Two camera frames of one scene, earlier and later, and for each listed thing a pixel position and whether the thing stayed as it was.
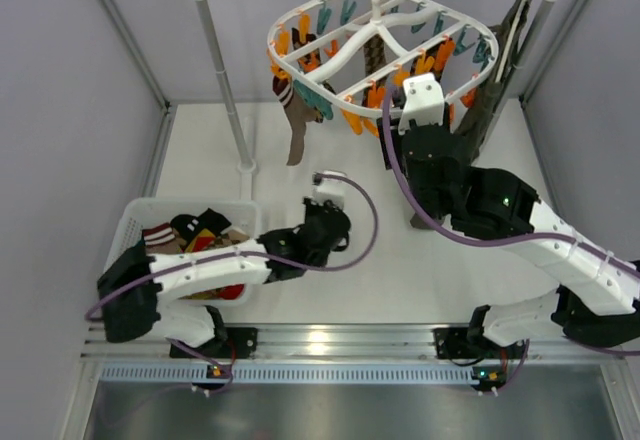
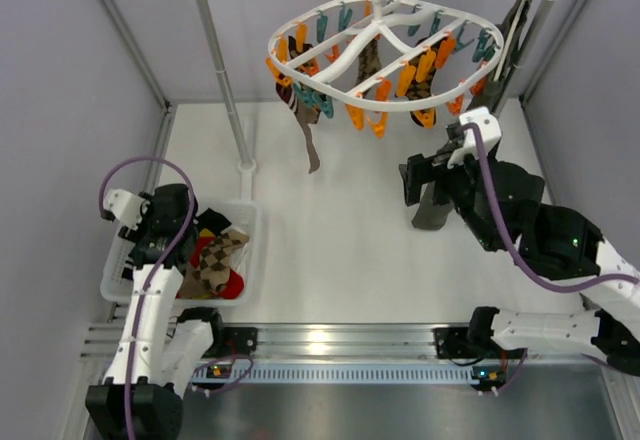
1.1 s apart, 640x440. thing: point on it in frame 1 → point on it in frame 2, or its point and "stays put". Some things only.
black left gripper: x=314 y=214 → x=138 y=248
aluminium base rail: x=341 y=342 stays put
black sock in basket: x=188 y=225 stays put
